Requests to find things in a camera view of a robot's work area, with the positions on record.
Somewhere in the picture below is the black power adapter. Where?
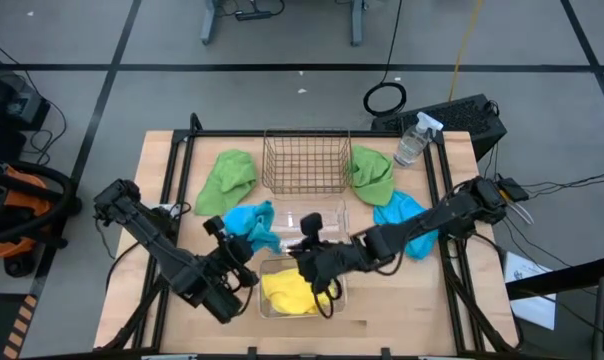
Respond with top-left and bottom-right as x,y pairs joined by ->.
496,177 -> 532,204

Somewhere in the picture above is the black computer tower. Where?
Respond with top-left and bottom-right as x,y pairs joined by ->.
370,93 -> 509,162

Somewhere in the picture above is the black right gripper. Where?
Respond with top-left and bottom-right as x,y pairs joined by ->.
280,238 -> 356,295

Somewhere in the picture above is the black power strip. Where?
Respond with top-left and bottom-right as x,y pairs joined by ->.
234,9 -> 274,23

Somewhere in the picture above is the orange black vacuum cleaner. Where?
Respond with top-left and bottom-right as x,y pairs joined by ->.
0,155 -> 83,279

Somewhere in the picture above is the yellow cable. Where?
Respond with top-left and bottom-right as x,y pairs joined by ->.
447,0 -> 485,102

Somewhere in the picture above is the clear plastic bin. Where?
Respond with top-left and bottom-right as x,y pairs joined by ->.
269,197 -> 351,251
256,254 -> 349,320

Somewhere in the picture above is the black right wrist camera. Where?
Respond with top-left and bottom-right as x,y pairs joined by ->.
300,212 -> 325,240

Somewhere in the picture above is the coiled black cable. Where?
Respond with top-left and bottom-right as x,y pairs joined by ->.
362,0 -> 408,118

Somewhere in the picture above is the white paper sheet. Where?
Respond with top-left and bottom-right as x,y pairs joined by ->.
502,249 -> 558,332

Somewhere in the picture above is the green microfiber towel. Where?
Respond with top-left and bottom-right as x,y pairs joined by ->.
349,144 -> 397,208
194,148 -> 259,217

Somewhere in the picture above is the black equipment case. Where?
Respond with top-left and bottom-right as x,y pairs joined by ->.
0,47 -> 52,162

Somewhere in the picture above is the clear spray bottle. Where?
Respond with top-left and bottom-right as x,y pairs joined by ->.
392,111 -> 445,168

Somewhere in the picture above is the copper wire basket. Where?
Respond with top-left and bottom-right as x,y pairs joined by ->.
260,127 -> 354,196

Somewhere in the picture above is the grey desk leg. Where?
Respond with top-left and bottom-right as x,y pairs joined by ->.
350,0 -> 368,48
199,0 -> 222,46

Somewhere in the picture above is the black aluminium rig frame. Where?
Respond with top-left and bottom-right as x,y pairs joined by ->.
94,112 -> 524,357

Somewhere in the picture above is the blue microfiber towel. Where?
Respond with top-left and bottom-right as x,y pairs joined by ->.
373,189 -> 439,261
222,199 -> 284,255

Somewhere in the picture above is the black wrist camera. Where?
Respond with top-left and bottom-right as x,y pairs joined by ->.
300,212 -> 325,240
203,214 -> 229,240

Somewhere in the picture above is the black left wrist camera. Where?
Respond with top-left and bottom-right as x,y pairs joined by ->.
203,214 -> 229,240

